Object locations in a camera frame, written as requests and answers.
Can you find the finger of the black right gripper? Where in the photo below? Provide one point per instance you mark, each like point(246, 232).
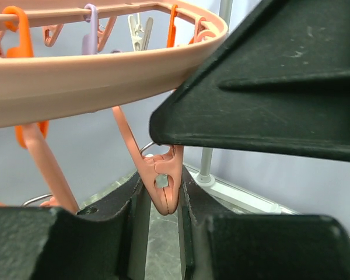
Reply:
point(280, 83)

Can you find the purple clothes peg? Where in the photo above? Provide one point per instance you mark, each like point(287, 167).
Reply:
point(89, 41)

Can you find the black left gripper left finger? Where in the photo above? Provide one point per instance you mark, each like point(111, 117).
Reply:
point(102, 241)

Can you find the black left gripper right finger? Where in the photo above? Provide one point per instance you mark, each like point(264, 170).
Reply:
point(216, 243)

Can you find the pink round clip hanger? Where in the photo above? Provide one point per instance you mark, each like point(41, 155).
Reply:
point(34, 90)

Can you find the metal clothes rack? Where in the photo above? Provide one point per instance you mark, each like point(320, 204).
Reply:
point(305, 184)

